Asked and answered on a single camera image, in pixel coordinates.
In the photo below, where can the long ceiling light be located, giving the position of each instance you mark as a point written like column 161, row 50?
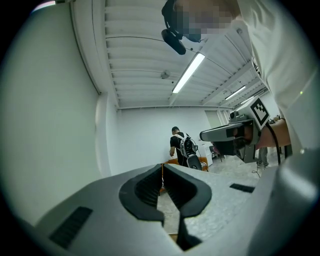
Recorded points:
column 235, row 93
column 188, row 72
column 247, row 100

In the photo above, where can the black head-mounted camera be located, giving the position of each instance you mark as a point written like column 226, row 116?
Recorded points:
column 173, row 41

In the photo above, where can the black chair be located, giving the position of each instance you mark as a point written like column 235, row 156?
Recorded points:
column 215, row 151

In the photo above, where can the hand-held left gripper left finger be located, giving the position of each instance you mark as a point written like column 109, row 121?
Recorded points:
column 105, row 225

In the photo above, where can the person's head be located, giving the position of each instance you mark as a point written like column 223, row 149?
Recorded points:
column 205, row 17

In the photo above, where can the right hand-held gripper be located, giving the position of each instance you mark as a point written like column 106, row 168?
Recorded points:
column 260, row 113

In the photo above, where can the person's white t-shirt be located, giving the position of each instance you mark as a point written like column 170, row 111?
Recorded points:
column 280, row 62

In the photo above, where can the person's right hand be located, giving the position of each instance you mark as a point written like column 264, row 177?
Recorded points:
column 243, row 135

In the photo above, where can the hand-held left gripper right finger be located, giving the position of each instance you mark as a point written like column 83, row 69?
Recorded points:
column 237, row 220

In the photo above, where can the round smoke detector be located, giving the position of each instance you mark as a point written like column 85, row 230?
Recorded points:
column 165, row 74

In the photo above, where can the person's right forearm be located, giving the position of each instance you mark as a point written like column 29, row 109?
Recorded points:
column 275, row 135

